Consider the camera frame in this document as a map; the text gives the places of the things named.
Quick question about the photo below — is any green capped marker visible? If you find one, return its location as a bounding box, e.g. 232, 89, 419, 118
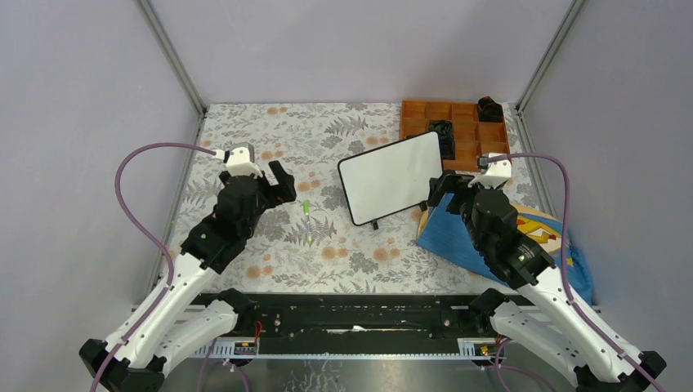
302, 200, 313, 245

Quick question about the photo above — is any small whiteboard black frame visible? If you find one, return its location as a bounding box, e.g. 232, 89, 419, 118
338, 131, 443, 226

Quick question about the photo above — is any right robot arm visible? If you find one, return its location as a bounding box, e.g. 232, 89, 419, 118
427, 171, 667, 391

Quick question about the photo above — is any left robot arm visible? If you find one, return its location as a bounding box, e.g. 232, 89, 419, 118
79, 161, 297, 391

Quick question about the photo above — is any blue pikachu cloth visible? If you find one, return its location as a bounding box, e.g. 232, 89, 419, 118
416, 194, 593, 304

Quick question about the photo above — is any floral table mat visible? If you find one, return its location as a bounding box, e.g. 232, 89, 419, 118
158, 102, 549, 296

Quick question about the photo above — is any black item in tray middle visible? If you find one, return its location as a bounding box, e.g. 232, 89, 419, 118
429, 120, 456, 160

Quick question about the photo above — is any orange compartment tray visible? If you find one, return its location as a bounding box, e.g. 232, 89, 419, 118
400, 100, 510, 172

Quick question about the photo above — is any black item in tray corner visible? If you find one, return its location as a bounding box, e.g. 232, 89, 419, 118
477, 96, 504, 123

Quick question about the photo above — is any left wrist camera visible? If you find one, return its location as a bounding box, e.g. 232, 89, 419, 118
221, 142, 262, 177

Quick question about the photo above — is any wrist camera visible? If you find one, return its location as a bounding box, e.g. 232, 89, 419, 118
221, 142, 262, 177
473, 153, 512, 189

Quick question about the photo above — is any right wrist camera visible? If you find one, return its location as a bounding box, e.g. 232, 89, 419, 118
473, 153, 512, 189

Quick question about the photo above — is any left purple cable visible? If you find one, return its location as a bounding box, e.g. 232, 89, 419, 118
89, 142, 227, 392

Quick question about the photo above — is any purple cable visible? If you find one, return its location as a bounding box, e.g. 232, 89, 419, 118
89, 142, 227, 392
490, 152, 667, 392

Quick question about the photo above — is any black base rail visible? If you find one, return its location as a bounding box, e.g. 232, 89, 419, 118
222, 293, 498, 358

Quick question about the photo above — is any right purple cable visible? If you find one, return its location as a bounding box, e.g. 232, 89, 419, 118
490, 152, 667, 392

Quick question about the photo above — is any left aluminium frame post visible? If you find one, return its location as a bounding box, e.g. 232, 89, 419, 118
134, 0, 208, 117

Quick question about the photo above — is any aluminium frame post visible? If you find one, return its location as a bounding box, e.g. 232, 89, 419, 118
515, 0, 588, 114
134, 0, 208, 117

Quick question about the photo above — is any right aluminium frame post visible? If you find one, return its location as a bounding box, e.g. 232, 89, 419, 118
515, 0, 588, 114

